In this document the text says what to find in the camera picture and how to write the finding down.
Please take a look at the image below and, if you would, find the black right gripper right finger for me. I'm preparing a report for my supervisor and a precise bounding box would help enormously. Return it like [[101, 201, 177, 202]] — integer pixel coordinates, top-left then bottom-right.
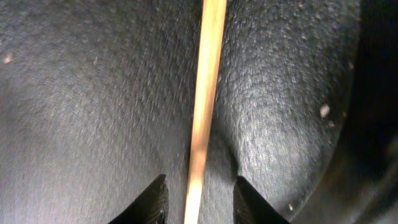
[[233, 176, 289, 224]]

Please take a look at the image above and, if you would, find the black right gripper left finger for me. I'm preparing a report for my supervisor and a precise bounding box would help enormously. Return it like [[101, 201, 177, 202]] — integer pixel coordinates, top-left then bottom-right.
[[109, 174, 169, 224]]

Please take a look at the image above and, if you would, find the wooden chopstick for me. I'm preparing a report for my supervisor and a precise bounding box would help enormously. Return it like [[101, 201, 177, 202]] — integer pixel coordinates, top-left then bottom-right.
[[183, 0, 227, 224]]

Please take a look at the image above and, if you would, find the round black tray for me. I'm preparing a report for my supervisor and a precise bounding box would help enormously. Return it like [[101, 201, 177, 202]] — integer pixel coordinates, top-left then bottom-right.
[[1, 0, 397, 223]]

